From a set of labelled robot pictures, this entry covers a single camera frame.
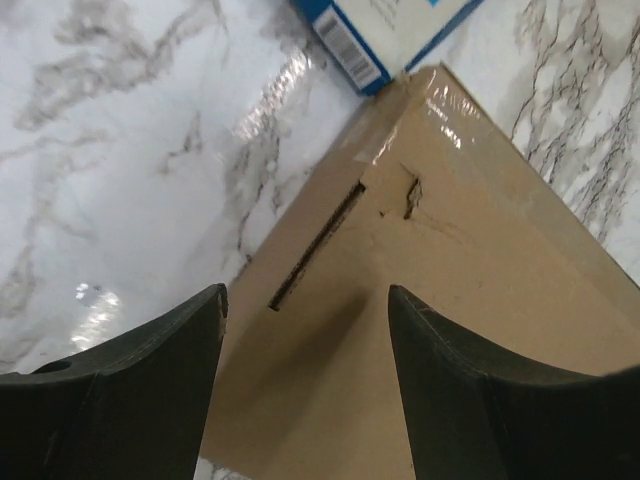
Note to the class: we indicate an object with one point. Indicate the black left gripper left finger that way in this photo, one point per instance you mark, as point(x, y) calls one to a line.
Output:
point(133, 407)

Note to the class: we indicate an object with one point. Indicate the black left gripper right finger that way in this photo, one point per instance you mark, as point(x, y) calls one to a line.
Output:
point(476, 410)

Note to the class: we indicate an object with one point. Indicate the brown cardboard express box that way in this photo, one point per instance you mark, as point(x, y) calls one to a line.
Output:
point(422, 191)

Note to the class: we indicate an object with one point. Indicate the blue razor box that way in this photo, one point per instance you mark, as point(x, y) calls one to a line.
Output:
point(374, 41)

